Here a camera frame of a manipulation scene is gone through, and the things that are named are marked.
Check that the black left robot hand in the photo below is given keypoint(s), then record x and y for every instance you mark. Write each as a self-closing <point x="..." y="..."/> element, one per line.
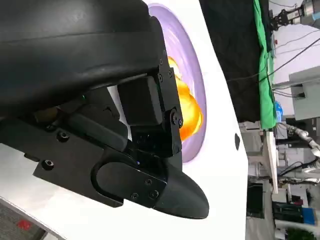
<point x="75" y="50"/>

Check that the lilac plate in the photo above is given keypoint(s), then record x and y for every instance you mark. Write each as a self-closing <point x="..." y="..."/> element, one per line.
<point x="186" y="50"/>

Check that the orange and white bread roll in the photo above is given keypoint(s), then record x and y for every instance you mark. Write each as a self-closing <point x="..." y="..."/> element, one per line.
<point x="191" y="111"/>

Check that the black table grommet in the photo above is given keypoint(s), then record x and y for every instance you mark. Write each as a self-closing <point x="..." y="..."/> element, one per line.
<point x="237" y="141"/>

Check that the white desk board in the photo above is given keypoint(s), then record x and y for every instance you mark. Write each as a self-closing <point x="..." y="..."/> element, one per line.
<point x="271" y="160"/>

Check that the blue bag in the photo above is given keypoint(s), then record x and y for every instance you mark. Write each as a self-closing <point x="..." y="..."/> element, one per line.
<point x="278" y="111"/>

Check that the white curved tube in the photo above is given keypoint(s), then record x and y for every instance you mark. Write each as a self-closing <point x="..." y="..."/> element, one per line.
<point x="297" y="225"/>

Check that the black cloth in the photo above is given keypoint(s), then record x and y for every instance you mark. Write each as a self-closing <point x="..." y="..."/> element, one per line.
<point x="232" y="50"/>

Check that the green cloth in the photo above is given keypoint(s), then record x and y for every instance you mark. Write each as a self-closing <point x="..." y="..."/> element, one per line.
<point x="266" y="100"/>

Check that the grey machine cabinet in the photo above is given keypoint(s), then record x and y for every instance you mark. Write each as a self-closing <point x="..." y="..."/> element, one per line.
<point x="307" y="95"/>

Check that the black box under desk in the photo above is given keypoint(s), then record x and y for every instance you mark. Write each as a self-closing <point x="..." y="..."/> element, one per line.
<point x="255" y="200"/>

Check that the blue crate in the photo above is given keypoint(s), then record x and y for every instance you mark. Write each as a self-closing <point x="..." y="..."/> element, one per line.
<point x="308" y="216"/>

